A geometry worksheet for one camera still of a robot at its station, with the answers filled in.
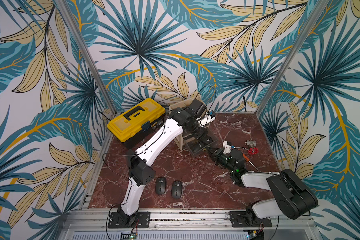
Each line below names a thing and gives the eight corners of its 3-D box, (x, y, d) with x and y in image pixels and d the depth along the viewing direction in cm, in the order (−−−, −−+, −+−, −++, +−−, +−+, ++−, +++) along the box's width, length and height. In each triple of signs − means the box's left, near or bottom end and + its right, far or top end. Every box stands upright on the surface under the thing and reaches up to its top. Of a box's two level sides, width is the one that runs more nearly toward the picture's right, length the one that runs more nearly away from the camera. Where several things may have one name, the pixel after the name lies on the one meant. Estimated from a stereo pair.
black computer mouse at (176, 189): (171, 198, 82) (171, 197, 80) (172, 182, 88) (172, 180, 85) (182, 198, 82) (182, 197, 80) (182, 182, 88) (182, 180, 85)
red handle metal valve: (247, 154, 99) (249, 151, 96) (243, 143, 105) (245, 139, 101) (257, 154, 100) (260, 151, 96) (253, 143, 105) (255, 139, 102)
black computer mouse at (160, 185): (155, 194, 83) (154, 193, 81) (156, 178, 89) (156, 177, 86) (165, 194, 83) (165, 193, 81) (166, 178, 89) (166, 177, 87)
